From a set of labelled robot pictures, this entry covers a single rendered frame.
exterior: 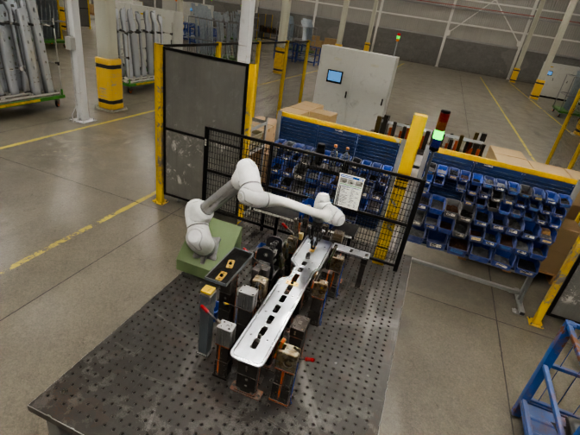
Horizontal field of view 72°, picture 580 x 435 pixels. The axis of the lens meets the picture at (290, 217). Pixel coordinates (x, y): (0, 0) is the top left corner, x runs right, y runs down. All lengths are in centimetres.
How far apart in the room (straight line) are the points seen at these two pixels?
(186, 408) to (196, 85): 355
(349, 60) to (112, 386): 787
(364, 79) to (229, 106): 485
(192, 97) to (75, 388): 342
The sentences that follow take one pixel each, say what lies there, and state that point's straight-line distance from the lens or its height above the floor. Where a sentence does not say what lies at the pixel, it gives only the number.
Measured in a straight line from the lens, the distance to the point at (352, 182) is 326.
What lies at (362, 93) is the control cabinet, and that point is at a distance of 907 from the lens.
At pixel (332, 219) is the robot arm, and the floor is 137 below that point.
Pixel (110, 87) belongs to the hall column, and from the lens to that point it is 983.
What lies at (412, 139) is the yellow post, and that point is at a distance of 315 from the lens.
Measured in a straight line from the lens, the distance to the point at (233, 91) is 462.
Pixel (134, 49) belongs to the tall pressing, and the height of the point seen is 103.
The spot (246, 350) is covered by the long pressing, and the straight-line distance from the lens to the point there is 212.
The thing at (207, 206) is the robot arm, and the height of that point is 128.
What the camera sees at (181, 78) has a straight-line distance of 497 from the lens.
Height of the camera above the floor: 254
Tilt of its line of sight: 27 degrees down
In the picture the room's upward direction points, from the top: 9 degrees clockwise
